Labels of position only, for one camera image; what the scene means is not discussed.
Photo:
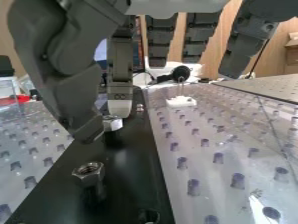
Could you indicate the clear box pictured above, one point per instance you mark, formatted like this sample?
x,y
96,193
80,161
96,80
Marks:
x,y
221,140

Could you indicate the dark steel hex nut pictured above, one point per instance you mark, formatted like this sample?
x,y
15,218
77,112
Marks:
x,y
88,173

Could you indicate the bright silver hex nut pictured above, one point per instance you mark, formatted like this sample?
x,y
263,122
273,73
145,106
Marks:
x,y
113,124

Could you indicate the black plate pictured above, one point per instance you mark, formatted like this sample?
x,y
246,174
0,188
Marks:
x,y
124,173

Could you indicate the small white holder block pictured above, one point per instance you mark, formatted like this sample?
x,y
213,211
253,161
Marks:
x,y
181,102

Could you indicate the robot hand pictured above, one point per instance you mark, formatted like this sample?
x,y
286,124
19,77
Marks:
x,y
67,50

